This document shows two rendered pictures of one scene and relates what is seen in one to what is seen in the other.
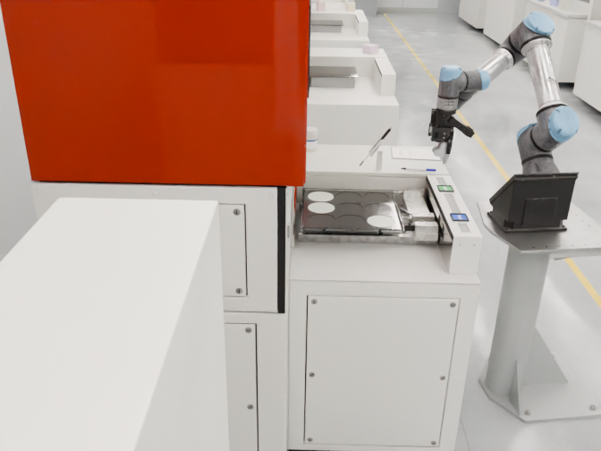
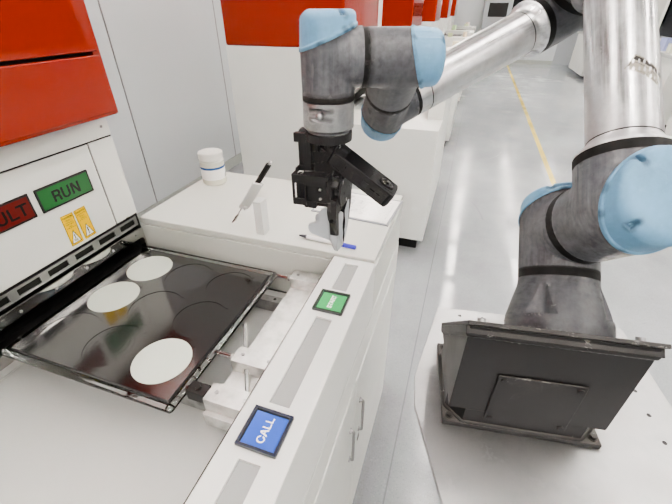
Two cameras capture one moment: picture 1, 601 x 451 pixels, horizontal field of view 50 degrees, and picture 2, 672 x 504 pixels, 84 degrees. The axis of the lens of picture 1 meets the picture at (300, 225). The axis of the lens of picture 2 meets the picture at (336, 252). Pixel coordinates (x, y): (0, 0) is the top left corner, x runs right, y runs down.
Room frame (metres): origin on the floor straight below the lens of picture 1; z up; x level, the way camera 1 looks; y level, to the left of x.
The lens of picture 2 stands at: (1.77, -0.71, 1.41)
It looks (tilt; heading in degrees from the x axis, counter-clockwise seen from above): 33 degrees down; 18
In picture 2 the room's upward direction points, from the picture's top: straight up
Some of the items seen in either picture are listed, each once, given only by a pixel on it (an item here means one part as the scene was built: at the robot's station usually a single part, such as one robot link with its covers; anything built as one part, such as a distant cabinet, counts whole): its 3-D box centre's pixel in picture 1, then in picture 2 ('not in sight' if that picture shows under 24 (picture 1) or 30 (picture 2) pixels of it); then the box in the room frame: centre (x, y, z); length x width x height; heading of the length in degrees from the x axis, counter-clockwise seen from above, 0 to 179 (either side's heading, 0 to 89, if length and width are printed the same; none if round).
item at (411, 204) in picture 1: (419, 216); (277, 343); (2.22, -0.45, 0.87); 0.36 x 0.08 x 0.03; 179
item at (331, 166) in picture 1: (368, 174); (280, 228); (2.59, -0.29, 0.89); 0.62 x 0.35 x 0.14; 89
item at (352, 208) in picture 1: (350, 208); (155, 307); (2.20, -0.18, 0.90); 0.34 x 0.34 x 0.01; 89
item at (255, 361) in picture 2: (422, 217); (256, 363); (2.14, -0.45, 0.89); 0.08 x 0.03 x 0.03; 89
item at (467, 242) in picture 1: (449, 220); (307, 382); (2.13, -0.55, 0.89); 0.55 x 0.09 x 0.14; 179
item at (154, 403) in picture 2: (352, 230); (81, 378); (2.02, -0.18, 0.90); 0.37 x 0.01 x 0.01; 89
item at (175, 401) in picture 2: (397, 209); (232, 328); (2.20, -0.37, 0.90); 0.38 x 0.01 x 0.01; 179
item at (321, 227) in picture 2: (441, 153); (324, 230); (2.29, -0.52, 1.09); 0.06 x 0.03 x 0.09; 90
